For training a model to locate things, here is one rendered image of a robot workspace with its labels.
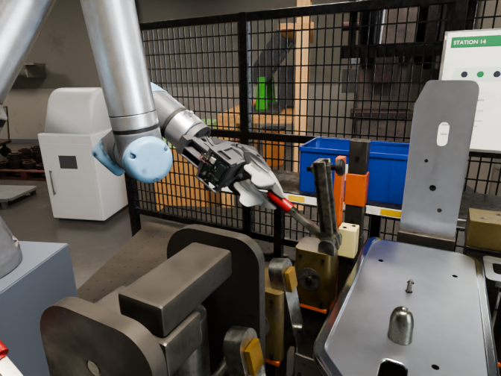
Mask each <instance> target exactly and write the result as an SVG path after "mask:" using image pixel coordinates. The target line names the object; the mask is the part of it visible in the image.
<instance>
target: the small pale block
mask: <svg viewBox="0 0 501 376"><path fill-rule="evenodd" d="M338 231H339V232H340V233H341V235H342V244H341V245H340V246H339V248H340V249H339V250H338V258H339V259H338V282H337V293H336V298H337V297H338V294H339V293H340V291H341V288H342V287H343V285H344V282H345V281H346V279H347V276H348V275H349V273H350V270H351V269H352V267H353V264H354V260H355V256H356V255H357V251H358V242H359V225H352V224H348V223H342V224H341V226H340V227H339V229H338Z"/></svg>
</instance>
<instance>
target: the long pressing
mask: <svg viewBox="0 0 501 376"><path fill-rule="evenodd" d="M379 260H383V262H379ZM452 275H455V276H457V278H454V277H453V276H452ZM409 279H412V280H413V283H414V284H412V293H407V292H406V287H407V282H408V281H409ZM399 306H403V307H407V308H409V309H410V310H411V312H412V314H413V316H414V321H415V325H414V330H413V336H412V343H410V344H409V345H398V344H396V343H394V342H392V341H391V340H390V339H389V338H388V326H389V320H390V316H391V313H392V311H393V310H394V308H396V307H399ZM313 359H314V361H315V365H316V366H317V367H318V369H319V371H320V372H321V374H322V375H323V376H379V372H380V369H381V365H382V364H383V363H393V364H395V365H398V366H401V367H403V368H404V369H405V370H406V376H500V371H499V366H498V361H497V352H496V347H495V341H494V332H493V327H492V322H491V313H490V307H489V303H488V293H487V288H486V282H485V273H484V269H483V265H482V264H481V263H480V262H479V261H478V260H477V259H476V258H474V257H471V256H469V255H466V254H462V253H458V252H453V251H445V250H441V249H437V248H429V247H425V246H420V245H413V244H408V243H404V242H397V241H392V240H388V239H380V238H378V237H375V236H374V237H371V238H369V239H367V240H366V241H365V244H364V245H363V247H362V250H361V251H360V253H359V256H358V257H357V259H356V261H355V263H354V264H353V267H352V269H351V270H350V273H349V275H348V276H347V279H346V281H345V282H344V285H343V287H342V288H341V291H340V293H339V294H338V297H337V299H336V300H335V303H334V305H333V307H332V309H331V311H330V313H329V315H328V317H327V319H326V321H325V323H324V325H323V327H322V328H321V330H320V332H319V334H318V336H317V338H316V340H315V343H314V346H313ZM432 365H435V366H437V367H438V368H439V370H435V369H433V368H432Z"/></svg>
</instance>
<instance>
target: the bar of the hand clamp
mask: <svg viewBox="0 0 501 376"><path fill-rule="evenodd" d="M345 169H346V167H345V162H344V161H343V160H342V159H337V161H336V162H335V165H333V164H332V163H331V162H330V158H318V159H317V160H316V161H314V162H313V163H312V165H311V166H307V167H306V170H307V171H308V172H311V173H312V174H313V175H314V181H315V193H316V200H317V206H318V218H319V225H320V232H321V240H323V239H328V240H331V241H332V242H334V239H335V240H336V243H334V244H335V246H336V247H337V250H339V249H340V248H339V240H338V226H337V219H336V211H335V199H334V191H333V177H332V173H333V171H335V173H336V174H337V175H338V176H342V175H343V174H344V173H345Z"/></svg>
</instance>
